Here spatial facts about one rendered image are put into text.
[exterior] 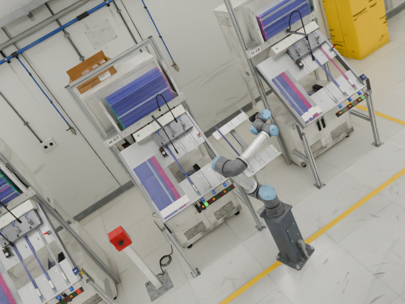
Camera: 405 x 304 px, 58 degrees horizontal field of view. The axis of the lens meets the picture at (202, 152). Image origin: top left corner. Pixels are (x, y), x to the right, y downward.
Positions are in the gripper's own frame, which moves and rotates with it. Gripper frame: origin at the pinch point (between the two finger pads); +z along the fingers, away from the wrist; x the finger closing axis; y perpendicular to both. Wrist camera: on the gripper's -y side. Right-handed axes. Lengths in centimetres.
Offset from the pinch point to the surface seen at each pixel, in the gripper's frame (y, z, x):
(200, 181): -13, 21, 58
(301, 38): 37, 17, -91
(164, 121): 46, 26, 53
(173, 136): 32, 24, 55
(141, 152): 36, 34, 84
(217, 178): -19, 19, 46
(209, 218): -50, 72, 65
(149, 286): -68, 80, 147
